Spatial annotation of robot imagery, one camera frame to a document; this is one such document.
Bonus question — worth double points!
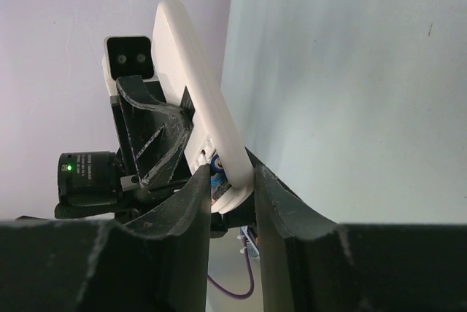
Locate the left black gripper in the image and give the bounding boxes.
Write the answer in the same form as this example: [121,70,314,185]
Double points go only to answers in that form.
[109,74,196,196]

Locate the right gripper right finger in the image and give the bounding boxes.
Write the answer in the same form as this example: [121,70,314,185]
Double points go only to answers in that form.
[255,166,466,311]

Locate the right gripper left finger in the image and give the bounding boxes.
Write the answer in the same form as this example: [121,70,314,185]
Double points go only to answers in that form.
[1,165,211,311]

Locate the red white remote control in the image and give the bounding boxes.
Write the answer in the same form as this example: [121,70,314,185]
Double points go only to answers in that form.
[151,0,255,214]

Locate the blue battery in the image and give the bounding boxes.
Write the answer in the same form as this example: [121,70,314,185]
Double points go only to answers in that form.
[209,154,225,175]

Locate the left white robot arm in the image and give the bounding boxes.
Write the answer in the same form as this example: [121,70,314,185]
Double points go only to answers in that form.
[55,76,196,223]

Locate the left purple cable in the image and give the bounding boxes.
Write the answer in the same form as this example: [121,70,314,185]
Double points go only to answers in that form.
[207,227,260,298]

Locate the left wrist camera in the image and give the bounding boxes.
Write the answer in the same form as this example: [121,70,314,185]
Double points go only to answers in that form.
[102,36,157,97]

